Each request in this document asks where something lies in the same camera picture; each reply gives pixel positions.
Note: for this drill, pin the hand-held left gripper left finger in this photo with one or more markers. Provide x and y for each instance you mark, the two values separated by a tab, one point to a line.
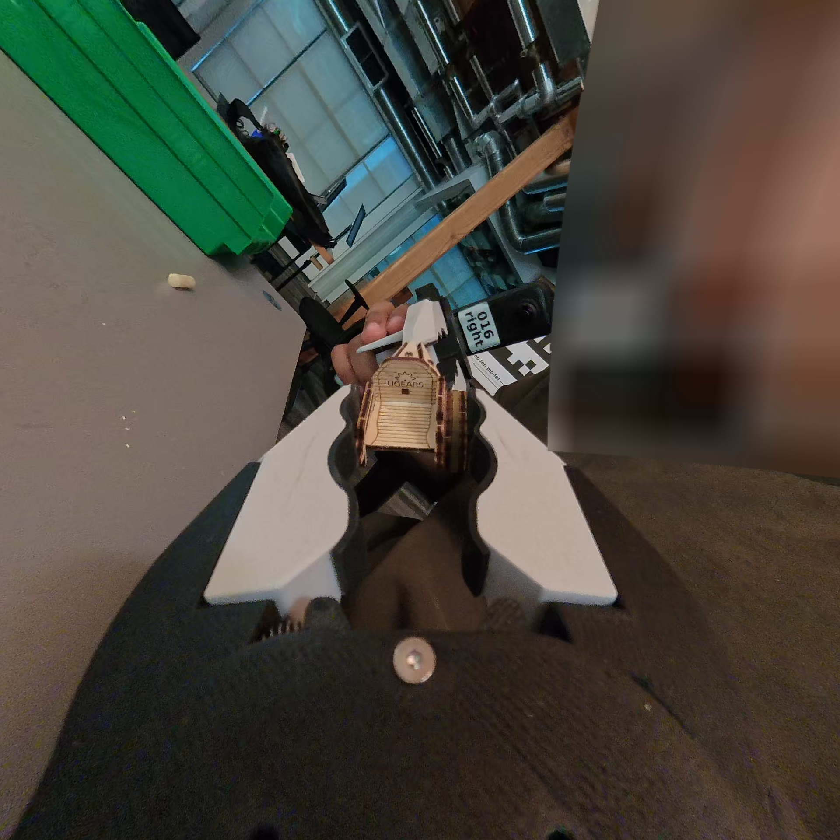
275	525

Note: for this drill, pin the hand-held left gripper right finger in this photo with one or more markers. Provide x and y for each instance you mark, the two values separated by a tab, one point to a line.
544	525

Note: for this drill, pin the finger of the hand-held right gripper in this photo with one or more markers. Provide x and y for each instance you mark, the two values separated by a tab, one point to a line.
423	318
459	384

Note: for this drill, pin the small wooden model seat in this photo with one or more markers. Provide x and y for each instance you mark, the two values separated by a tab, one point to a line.
400	420

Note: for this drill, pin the person's right hand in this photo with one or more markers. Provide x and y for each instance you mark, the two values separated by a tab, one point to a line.
344	364

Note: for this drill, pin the white printed sign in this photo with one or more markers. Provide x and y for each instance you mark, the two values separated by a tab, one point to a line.
518	367

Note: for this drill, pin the black office chair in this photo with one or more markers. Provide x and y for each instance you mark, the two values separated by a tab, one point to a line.
328	328

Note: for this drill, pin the wooden edged table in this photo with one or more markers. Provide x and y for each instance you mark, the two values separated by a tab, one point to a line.
472	197

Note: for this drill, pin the small blue sticker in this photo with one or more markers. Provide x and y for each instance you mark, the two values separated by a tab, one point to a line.
270	300

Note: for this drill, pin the metal ceiling ducts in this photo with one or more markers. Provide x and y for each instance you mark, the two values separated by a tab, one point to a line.
499	151

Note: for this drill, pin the person's brown shirt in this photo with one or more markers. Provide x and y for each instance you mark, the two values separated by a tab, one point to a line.
722	558

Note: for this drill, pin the small cream cylinder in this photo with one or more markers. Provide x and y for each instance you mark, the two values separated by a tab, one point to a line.
182	281

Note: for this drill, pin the plastic storage bin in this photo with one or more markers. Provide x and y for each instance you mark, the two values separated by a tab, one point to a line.
131	98

